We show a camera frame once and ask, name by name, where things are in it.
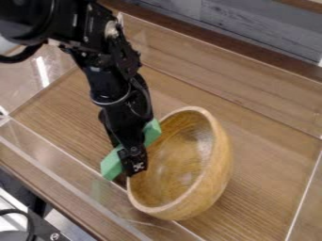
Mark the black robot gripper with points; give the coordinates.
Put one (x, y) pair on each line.
(124, 117)

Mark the green rectangular block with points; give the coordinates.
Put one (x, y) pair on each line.
(110, 164)

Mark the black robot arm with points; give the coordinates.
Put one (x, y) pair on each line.
(86, 31)

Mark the brown wooden bowl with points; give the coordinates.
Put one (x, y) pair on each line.
(190, 166)

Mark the black metal frame corner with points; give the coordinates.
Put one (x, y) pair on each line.
(40, 229)

